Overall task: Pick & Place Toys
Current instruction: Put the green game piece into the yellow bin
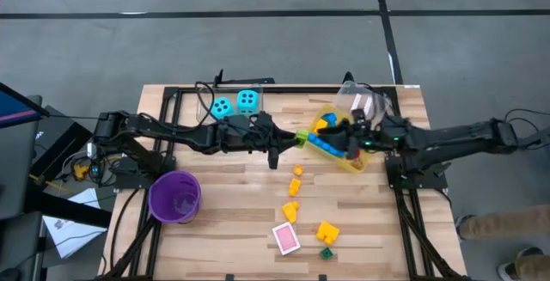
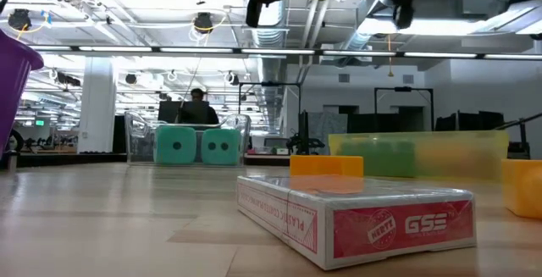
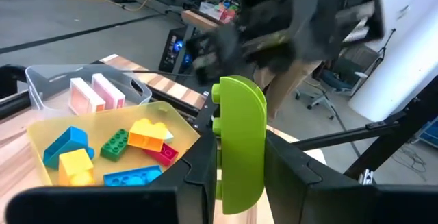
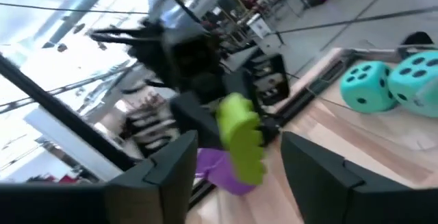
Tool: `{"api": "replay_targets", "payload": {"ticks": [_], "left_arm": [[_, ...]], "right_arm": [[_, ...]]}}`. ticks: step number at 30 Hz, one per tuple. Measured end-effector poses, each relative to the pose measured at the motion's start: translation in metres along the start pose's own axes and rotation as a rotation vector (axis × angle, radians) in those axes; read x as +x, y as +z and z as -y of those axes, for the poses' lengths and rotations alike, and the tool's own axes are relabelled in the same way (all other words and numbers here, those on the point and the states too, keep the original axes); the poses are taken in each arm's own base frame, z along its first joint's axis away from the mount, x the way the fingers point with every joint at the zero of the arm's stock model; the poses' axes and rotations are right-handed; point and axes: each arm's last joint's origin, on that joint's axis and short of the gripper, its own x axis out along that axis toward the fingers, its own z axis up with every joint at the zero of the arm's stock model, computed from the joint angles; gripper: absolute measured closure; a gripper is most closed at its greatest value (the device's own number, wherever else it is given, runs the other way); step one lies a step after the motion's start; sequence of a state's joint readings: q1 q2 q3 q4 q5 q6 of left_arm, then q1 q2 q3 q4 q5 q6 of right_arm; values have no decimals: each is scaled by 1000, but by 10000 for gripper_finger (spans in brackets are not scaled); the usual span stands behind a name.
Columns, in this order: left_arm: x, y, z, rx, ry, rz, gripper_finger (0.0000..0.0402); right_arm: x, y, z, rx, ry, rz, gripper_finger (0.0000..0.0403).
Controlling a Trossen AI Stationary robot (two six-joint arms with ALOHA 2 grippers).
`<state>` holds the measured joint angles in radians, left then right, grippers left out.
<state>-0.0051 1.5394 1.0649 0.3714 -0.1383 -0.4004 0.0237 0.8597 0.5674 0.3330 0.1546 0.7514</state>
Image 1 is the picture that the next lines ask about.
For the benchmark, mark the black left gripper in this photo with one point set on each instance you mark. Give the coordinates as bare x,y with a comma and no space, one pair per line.
258,137

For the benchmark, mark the blue screen monitor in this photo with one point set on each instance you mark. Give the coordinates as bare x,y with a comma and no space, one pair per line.
15,109

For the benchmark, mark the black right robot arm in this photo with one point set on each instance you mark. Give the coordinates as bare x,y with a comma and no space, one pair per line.
455,141

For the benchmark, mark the lime green toy brick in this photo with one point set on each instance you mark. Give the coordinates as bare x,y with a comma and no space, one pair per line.
303,138

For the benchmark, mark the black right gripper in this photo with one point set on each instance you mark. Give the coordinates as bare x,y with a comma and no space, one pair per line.
376,139

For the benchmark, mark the dark grey cabinet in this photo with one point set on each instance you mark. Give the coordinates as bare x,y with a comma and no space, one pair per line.
17,173

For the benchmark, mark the pink boxed card deck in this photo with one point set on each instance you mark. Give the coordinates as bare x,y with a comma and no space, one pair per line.
286,238

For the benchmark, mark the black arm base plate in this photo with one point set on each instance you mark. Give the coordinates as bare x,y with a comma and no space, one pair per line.
434,183
129,182

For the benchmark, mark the black equipment box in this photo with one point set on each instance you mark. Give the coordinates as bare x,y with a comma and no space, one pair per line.
56,139

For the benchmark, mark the white paper sheet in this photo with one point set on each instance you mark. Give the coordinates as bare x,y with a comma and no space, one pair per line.
71,236

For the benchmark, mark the black mount bracket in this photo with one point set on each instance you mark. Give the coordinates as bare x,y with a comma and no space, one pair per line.
348,78
249,81

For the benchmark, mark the black stand leg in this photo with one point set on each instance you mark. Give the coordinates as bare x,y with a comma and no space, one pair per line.
69,209

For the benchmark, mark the large blue four-stud brick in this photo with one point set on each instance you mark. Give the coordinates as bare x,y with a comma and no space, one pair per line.
324,145

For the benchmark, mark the small blue toy brick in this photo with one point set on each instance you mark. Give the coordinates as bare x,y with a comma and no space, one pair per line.
330,117

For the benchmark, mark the small orange toy brick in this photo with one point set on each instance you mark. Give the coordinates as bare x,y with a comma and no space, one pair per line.
298,169

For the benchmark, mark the clear rounded plastic container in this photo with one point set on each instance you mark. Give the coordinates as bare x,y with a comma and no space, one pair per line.
344,94

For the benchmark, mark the large yellow notched brick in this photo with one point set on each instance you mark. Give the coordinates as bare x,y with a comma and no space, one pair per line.
327,233
320,125

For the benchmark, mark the person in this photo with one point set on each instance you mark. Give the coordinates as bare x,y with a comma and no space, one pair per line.
502,225

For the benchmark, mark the purple plastic bucket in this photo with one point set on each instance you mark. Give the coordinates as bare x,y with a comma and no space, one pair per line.
169,186

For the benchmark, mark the grey chair base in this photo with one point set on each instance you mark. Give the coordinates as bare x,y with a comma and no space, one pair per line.
540,137

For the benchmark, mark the cyan foam die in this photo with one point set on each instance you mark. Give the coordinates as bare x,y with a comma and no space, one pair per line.
223,107
248,102

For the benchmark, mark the small yellow toy brick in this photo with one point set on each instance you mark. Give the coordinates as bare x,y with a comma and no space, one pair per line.
294,186

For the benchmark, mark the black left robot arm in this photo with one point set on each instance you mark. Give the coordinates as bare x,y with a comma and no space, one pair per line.
172,132

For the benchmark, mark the small black table clamp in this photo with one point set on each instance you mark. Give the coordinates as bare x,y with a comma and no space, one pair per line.
322,278
230,278

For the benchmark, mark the small dark green brick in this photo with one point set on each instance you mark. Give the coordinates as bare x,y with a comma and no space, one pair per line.
326,253

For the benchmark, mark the yellow translucent plastic bin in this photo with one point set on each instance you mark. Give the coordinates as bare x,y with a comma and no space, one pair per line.
363,166

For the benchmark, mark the clear rectangular plastic bin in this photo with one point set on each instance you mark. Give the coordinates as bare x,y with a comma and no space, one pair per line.
234,92

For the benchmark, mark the yellow curved toy brick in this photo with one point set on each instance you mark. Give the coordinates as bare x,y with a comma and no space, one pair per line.
291,212

